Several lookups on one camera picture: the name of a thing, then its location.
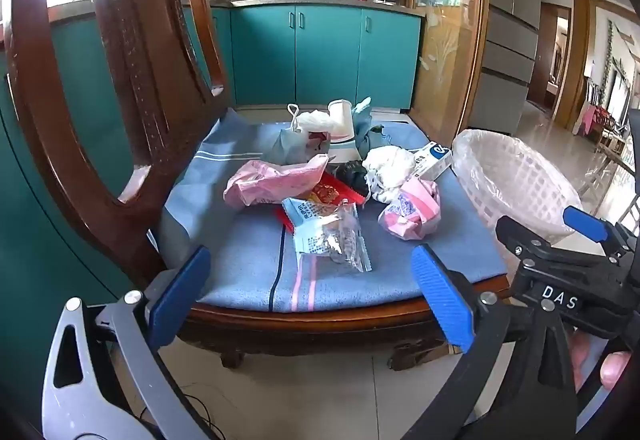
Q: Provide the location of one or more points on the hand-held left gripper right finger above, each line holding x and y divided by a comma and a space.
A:
445, 305

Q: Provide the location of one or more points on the carved wooden chair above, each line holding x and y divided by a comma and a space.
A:
145, 69

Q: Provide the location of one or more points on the printed pink bag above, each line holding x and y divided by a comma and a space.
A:
410, 212

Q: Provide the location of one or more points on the clear plastic bin liner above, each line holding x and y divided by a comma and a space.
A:
475, 144

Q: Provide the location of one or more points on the thin white plastic bag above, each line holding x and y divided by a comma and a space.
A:
315, 119

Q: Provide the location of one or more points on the red white wrapper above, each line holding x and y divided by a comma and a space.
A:
318, 139

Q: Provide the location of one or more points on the plain pink plastic bag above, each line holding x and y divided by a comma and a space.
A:
265, 180

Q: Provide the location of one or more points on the white paper cup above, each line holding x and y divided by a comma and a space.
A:
342, 119

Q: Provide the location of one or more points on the clear blue snack wrapper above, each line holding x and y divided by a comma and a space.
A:
325, 230

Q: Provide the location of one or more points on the pink cloth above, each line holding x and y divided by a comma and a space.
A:
592, 115

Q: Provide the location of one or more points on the teal kitchen base cabinets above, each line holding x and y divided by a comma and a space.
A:
325, 54

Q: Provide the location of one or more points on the person's right hand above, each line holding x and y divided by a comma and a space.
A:
615, 370

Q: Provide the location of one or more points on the wooden framed glass door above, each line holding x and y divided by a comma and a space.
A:
450, 44

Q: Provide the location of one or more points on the white plastic basket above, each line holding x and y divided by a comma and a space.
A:
515, 190

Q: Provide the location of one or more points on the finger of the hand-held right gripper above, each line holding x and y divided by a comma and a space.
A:
530, 245
585, 222

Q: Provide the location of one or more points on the red packet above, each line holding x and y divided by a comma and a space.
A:
335, 194

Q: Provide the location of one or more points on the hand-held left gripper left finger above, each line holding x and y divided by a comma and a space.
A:
180, 295

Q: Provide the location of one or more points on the white blue carton box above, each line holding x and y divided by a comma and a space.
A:
434, 159

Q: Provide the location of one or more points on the grey refrigerator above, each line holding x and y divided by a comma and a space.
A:
510, 44

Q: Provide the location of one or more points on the blue striped towel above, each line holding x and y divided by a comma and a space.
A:
240, 260

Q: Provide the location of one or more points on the grey plastic bag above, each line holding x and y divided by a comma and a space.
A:
290, 144

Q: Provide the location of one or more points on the black plastic bag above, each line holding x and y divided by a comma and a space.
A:
352, 172

